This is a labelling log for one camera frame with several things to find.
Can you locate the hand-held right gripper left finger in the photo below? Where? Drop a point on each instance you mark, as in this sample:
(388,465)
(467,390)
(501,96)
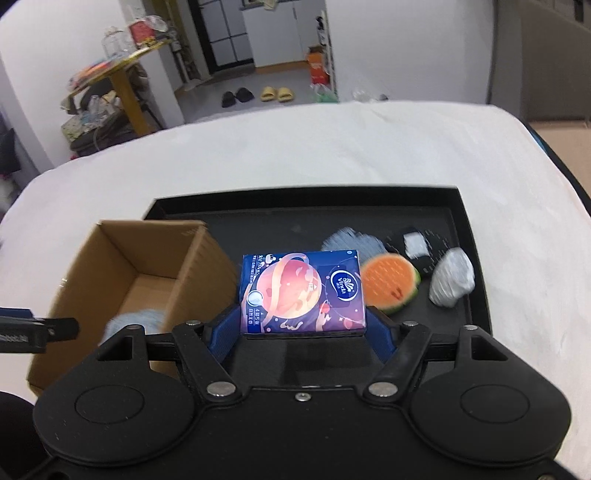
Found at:
(226,333)

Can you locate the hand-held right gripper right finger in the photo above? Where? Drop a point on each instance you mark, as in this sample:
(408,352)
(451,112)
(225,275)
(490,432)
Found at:
(379,333)

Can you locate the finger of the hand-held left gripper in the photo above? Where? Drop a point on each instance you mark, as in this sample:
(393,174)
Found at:
(41,330)

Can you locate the blue planet print tissue pack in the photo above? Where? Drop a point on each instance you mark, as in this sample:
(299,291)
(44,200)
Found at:
(300,290)

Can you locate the frayed blue denim patch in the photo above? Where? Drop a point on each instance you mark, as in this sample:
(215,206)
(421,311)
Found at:
(351,242)

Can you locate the brown cardboard box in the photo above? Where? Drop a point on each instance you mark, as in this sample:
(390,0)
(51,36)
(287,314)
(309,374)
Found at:
(138,258)

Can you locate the black shallow tray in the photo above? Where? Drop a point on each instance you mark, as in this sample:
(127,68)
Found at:
(286,221)

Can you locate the orange watermelon slice toy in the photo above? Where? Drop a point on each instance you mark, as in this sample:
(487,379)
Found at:
(388,281)

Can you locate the black and white pouch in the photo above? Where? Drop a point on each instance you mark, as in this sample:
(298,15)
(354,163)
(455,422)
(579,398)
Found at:
(422,256)

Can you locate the light blue fluffy ball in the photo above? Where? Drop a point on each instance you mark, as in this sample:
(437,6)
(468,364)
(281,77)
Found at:
(134,318)

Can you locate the patterned tissue box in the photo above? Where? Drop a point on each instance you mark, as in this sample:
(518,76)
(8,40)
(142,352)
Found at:
(76,129)

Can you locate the black chair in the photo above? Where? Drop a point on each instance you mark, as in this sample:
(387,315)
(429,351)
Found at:
(99,134)

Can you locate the black slipper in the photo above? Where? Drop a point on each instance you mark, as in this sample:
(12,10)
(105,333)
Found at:
(244,95)
(228,99)

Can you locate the plastic bag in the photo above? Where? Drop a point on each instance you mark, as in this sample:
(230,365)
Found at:
(324,93)

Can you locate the round gold rim table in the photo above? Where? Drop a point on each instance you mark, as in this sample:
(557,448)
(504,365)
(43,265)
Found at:
(124,92)

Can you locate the orange carton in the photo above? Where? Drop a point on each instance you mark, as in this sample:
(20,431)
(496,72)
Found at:
(317,67)

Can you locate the clear glass jar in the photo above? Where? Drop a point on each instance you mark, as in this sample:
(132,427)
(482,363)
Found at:
(115,44)

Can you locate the black framed glass door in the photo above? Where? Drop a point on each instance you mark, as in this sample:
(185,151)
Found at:
(221,32)

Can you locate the white cabinet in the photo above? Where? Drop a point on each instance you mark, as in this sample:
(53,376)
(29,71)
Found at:
(281,32)

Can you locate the spray bottle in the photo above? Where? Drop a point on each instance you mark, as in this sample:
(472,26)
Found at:
(320,26)

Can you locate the grey upholstered headboard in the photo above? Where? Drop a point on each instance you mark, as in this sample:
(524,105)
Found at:
(549,60)

